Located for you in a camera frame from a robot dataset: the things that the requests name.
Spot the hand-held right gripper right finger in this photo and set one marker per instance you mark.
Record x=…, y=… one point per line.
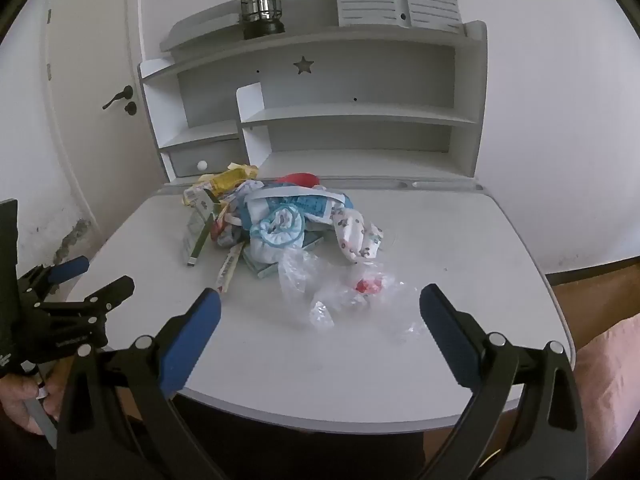
x=447, y=335

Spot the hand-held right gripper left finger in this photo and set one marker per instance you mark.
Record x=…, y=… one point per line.
x=192, y=335

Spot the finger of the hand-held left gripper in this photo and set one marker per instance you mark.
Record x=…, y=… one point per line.
x=72, y=266
x=107, y=292

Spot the white blue diaper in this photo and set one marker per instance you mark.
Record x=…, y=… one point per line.
x=272, y=232

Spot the clear plastic bag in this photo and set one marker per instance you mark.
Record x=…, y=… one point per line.
x=320, y=285

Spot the person's left hand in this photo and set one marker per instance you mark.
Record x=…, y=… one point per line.
x=22, y=400

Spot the long thin paper wrapper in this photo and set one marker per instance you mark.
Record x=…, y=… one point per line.
x=230, y=267

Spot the clear box with green edge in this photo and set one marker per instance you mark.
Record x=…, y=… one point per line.
x=200, y=232

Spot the white car-print diaper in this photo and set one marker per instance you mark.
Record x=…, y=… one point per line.
x=357, y=232

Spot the flat green box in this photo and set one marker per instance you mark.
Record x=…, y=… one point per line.
x=312, y=242

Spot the yellow wrapper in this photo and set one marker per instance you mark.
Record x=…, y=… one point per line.
x=230, y=177

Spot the blue white printed packet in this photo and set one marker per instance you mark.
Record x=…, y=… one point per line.
x=300, y=205

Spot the bed with pink cover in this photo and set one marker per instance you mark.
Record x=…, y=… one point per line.
x=612, y=385

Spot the grey drawer with white knob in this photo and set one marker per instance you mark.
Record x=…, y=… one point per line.
x=220, y=160

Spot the red round item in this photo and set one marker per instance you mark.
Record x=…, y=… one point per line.
x=297, y=180

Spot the white door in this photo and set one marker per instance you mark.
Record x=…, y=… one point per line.
x=90, y=60

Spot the white desk shelf unit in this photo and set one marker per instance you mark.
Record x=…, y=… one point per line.
x=350, y=85

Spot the black camping lantern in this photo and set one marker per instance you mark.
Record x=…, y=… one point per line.
x=260, y=5

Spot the open white book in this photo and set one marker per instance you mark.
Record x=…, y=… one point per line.
x=375, y=5

